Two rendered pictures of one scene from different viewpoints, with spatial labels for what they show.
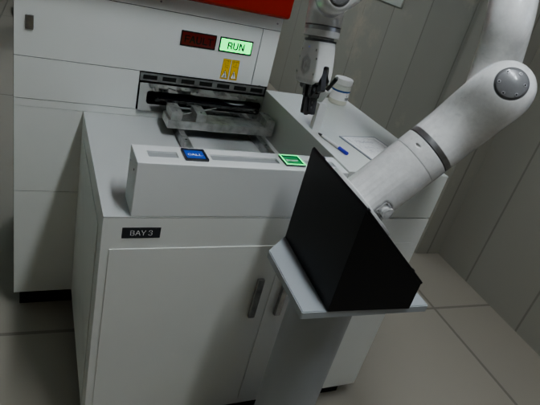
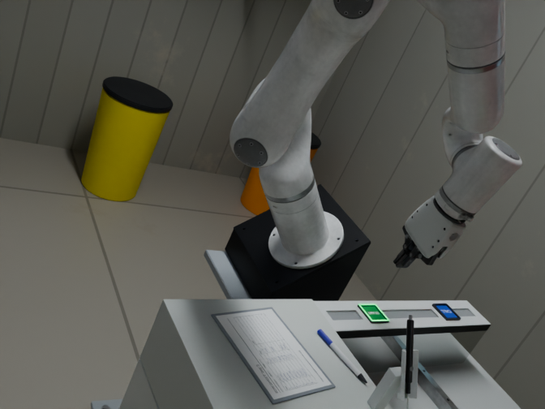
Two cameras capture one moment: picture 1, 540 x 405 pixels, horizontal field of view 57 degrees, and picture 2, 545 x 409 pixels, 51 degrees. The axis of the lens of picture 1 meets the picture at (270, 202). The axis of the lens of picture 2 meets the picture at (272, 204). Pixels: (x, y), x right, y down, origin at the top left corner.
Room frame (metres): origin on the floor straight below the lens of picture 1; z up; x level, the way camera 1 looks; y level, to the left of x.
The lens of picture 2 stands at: (2.25, -0.53, 1.60)
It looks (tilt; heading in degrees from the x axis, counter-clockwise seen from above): 24 degrees down; 170
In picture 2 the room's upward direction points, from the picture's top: 25 degrees clockwise
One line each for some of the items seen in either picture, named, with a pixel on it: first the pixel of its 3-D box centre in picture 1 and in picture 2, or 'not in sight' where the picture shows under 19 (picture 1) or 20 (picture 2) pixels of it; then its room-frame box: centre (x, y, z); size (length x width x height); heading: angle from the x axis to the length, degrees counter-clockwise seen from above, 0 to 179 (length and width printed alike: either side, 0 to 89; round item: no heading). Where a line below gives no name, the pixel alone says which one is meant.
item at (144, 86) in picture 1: (202, 102); not in sight; (1.66, 0.32, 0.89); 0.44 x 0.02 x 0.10; 119
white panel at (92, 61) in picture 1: (155, 58); not in sight; (1.59, 0.48, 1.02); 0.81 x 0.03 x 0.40; 119
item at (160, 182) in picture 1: (241, 183); (396, 334); (1.14, 0.08, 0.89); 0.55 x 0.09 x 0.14; 119
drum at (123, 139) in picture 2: not in sight; (123, 140); (-0.74, -0.91, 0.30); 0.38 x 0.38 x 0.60
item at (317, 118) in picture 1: (318, 106); (399, 385); (1.51, -0.06, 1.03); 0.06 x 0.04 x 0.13; 29
